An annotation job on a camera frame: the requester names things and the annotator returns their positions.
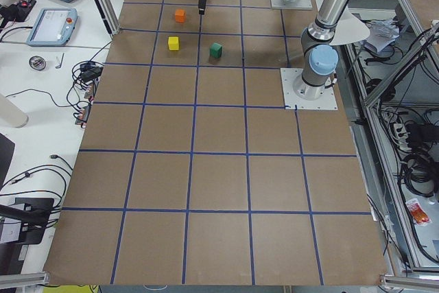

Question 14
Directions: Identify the silver allen key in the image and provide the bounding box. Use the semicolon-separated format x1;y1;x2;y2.
55;53;64;69

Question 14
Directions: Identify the white power strip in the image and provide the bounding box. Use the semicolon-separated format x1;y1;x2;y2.
390;122;412;152

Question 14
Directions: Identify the lower teach pendant tablet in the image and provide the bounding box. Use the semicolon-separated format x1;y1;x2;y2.
26;8;78;47

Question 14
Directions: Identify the round metal tin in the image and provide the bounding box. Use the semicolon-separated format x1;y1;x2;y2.
28;56;47;71

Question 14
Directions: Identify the orange wooden block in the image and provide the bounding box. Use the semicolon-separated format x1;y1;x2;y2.
174;8;186;23

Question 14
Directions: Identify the red snack packet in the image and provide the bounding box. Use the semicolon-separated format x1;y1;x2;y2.
405;198;431;226

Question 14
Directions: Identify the white paper cone shade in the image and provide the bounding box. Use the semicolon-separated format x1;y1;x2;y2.
330;8;370;46

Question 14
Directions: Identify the yellow wooden block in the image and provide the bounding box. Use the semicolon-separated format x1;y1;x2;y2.
167;36;180;51

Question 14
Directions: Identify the black monitor stand base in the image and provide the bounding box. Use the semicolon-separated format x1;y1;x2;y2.
1;198;54;245

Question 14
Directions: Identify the green wooden block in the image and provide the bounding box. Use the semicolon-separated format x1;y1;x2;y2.
209;43;223;58

